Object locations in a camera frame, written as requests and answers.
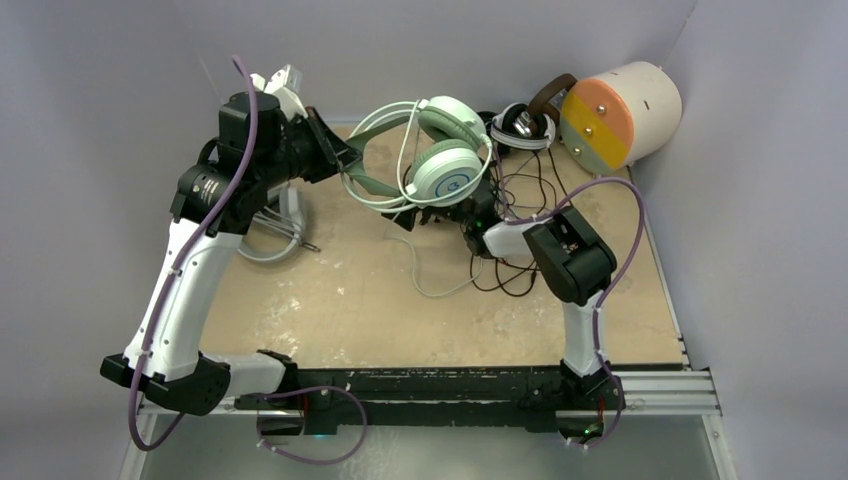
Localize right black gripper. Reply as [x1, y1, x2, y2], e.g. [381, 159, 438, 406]
[383, 169, 475, 231]

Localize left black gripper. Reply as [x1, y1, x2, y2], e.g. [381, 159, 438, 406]
[255, 105, 362, 190]

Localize mint green headphones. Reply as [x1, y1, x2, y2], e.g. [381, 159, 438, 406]
[340, 95, 495, 215]

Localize white grey headphones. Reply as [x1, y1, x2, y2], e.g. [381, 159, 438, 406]
[238, 183, 321, 264]

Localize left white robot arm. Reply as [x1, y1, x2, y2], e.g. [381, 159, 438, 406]
[100, 92, 359, 416]

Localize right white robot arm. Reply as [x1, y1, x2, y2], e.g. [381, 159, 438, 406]
[387, 181, 627, 407]

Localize small black on-ear headphones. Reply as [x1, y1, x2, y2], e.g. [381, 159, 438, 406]
[476, 110, 498, 135]

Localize white black headphones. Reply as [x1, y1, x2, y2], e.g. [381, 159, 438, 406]
[490, 103, 557, 151]

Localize brown headphones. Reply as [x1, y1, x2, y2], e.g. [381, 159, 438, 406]
[526, 73, 577, 125]

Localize round pastel drawer cabinet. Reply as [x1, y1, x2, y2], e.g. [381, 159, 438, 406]
[559, 61, 683, 175]

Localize dark brown headphone cable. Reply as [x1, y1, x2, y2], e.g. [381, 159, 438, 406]
[466, 129, 578, 298]

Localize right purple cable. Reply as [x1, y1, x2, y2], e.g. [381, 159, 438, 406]
[496, 177, 647, 452]

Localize purple cable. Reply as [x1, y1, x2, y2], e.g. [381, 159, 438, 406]
[127, 54, 369, 465]
[496, 177, 647, 452]

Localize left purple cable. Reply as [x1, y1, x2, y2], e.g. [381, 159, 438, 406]
[127, 54, 369, 465]

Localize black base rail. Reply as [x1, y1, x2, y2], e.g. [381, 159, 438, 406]
[135, 351, 720, 439]

